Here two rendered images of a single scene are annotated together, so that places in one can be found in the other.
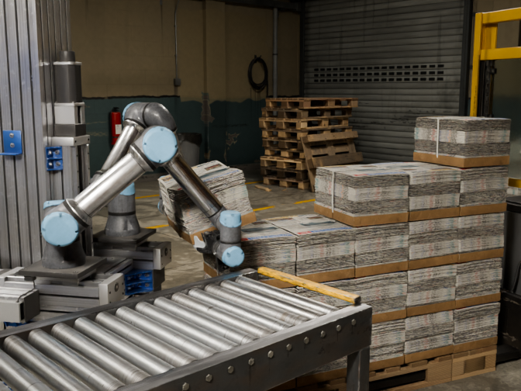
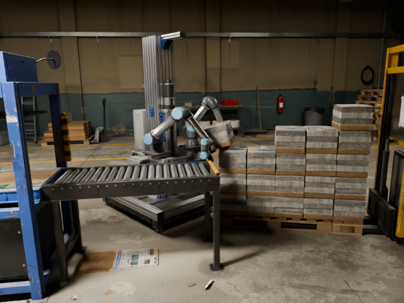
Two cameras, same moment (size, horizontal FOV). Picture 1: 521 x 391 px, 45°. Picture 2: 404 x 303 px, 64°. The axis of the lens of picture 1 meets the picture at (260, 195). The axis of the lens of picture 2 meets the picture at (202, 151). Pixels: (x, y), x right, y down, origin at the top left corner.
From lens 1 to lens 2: 1.64 m
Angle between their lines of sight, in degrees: 34
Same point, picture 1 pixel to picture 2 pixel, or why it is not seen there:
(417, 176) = (310, 132)
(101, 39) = (276, 62)
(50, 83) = (163, 91)
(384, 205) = (291, 144)
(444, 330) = (327, 207)
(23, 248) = not seen: hidden behind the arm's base
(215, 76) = (339, 77)
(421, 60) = not seen: outside the picture
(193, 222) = not seen: hidden behind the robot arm
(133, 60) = (292, 71)
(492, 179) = (359, 137)
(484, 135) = (354, 114)
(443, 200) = (326, 145)
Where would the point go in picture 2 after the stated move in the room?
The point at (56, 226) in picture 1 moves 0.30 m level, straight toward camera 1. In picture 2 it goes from (146, 138) to (131, 143)
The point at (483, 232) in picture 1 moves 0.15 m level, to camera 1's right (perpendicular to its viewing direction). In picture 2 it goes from (353, 163) to (371, 165)
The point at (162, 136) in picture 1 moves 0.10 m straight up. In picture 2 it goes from (177, 110) to (177, 100)
